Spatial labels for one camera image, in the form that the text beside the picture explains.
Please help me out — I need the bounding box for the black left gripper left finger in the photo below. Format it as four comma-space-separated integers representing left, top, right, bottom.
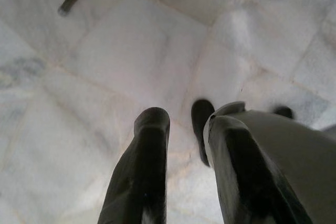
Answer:
97, 106, 171, 224

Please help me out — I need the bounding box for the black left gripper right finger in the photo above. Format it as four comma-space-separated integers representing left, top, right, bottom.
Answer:
208, 115, 313, 224

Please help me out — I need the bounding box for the black robot foot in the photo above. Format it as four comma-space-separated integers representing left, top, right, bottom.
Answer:
191, 99, 216, 167
272, 105, 294, 119

